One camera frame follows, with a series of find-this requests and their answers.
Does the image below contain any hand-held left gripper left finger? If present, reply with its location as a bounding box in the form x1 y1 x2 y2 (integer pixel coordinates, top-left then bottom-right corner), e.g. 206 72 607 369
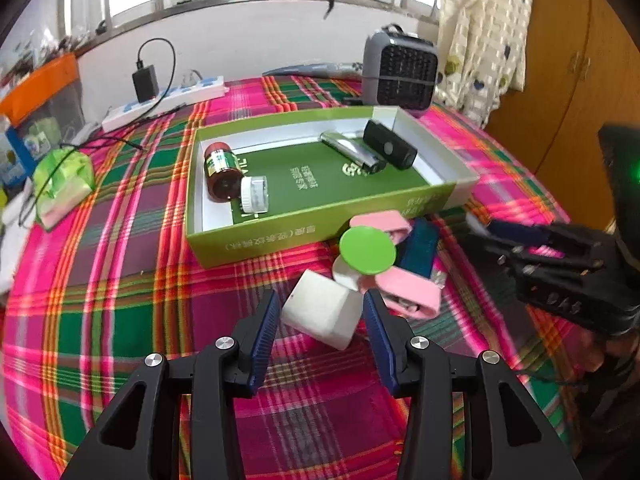
60 289 282 480

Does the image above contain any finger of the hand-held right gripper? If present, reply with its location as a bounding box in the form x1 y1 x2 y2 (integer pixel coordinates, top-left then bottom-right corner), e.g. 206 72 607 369
485 219 626 268
467 237 591 306

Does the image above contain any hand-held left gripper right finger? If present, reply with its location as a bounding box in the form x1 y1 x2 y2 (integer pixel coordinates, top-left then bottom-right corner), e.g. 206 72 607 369
362 290 583 480

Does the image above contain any pink clip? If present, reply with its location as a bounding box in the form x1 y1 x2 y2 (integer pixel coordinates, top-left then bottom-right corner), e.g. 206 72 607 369
349 211 413 246
370 266 443 320

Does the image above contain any white charger plug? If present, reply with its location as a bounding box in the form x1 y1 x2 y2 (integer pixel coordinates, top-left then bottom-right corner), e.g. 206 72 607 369
281 269 363 351

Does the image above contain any blue usb adapter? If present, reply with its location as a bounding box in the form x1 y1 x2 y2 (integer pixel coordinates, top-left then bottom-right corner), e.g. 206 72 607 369
397 217 447 288

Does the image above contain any green mushroom-shaped gadget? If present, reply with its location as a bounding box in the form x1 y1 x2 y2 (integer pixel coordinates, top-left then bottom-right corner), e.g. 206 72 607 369
332 226 397 291

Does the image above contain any small white-lidded jar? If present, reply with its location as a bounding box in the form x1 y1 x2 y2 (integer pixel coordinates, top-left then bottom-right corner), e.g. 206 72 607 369
239 175 271 217

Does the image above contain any black rectangular device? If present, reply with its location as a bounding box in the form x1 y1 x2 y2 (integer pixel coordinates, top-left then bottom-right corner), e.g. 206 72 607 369
362 120 418 170

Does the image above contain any green white cardboard box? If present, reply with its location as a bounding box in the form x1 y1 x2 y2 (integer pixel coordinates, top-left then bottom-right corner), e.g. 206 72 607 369
185 106 479 269

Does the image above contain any brown medicine bottle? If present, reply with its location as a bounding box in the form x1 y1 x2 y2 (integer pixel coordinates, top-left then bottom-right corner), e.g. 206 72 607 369
203 141 245 203

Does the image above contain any silver lighter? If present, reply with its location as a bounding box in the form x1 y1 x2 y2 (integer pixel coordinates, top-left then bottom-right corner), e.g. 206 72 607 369
320 131 387 176

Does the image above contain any plaid blanket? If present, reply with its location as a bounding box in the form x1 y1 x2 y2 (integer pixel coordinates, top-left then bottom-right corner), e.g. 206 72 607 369
0 75 591 480

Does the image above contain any wooden wardrobe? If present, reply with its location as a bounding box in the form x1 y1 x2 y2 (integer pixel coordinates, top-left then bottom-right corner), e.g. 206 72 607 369
487 0 640 221

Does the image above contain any grey space heater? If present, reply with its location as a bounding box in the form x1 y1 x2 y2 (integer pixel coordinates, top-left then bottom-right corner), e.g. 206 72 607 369
361 24 440 111

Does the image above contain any patterned curtain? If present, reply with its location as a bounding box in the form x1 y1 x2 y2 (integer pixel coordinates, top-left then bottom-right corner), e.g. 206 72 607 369
435 0 535 126

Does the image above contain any green tissue pack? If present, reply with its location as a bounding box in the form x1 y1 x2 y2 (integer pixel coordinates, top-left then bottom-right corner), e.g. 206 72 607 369
32 149 96 231

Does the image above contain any white power strip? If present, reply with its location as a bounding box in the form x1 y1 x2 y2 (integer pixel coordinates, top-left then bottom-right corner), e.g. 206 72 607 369
101 76 226 133

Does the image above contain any grey pointed object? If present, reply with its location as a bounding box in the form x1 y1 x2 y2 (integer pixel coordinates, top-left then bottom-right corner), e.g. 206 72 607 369
262 60 366 81

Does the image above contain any black power adapter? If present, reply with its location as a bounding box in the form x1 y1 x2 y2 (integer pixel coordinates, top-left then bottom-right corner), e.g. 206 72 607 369
132 66 160 103

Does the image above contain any blue carton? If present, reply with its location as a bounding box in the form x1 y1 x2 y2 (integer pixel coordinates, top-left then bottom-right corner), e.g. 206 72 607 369
0 127 36 188

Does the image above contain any orange storage bin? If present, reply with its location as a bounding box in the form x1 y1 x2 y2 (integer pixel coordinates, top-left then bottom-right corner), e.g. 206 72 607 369
0 54 83 126

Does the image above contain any thin black cable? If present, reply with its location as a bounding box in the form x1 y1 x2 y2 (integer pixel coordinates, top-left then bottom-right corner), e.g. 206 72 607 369
20 105 191 226

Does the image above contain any black adapter cable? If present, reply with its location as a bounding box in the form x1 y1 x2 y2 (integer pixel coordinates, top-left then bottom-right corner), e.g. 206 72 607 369
137 37 177 111

